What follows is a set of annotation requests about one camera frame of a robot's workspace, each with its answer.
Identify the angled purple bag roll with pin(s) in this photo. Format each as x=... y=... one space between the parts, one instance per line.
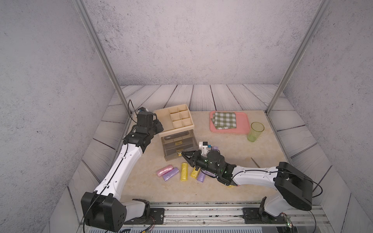
x=209 y=174

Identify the yellow bag roll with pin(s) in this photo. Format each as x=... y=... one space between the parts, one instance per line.
x=184 y=172
x=195 y=173

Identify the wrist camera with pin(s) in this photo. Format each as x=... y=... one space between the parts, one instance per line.
x=205 y=148
x=142 y=109

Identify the green translucent cup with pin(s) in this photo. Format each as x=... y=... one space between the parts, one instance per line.
x=256 y=130

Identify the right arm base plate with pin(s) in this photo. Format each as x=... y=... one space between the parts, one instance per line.
x=253 y=216

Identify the left pink bag roll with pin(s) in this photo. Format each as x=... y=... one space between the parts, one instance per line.
x=164 y=170

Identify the green checkered cloth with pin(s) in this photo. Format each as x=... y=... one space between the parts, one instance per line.
x=224 y=120

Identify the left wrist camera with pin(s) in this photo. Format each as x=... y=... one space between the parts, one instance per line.
x=142 y=109

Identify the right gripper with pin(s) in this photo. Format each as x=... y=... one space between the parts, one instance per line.
x=196 y=158

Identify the beige drawer organizer cabinet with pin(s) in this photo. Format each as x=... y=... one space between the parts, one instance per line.
x=175 y=119

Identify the pink plastic tray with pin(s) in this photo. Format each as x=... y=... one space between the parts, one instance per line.
x=242 y=124

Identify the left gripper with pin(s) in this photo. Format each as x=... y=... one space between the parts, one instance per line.
x=157 y=125

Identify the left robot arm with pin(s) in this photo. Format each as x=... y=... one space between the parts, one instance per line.
x=102 y=207

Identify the grey translucent drawer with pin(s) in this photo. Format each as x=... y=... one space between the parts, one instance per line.
x=174 y=145

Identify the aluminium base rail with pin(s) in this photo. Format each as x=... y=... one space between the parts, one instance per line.
x=227 y=217

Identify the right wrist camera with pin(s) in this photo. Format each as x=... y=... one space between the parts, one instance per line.
x=205 y=148

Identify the middle yellow bag roll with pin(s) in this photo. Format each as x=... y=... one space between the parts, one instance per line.
x=195 y=173

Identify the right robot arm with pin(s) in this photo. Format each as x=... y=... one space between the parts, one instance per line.
x=294 y=189

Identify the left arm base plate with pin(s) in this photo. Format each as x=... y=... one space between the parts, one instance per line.
x=150 y=216

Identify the left yellow bag roll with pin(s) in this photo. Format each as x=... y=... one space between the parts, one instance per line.
x=184 y=172

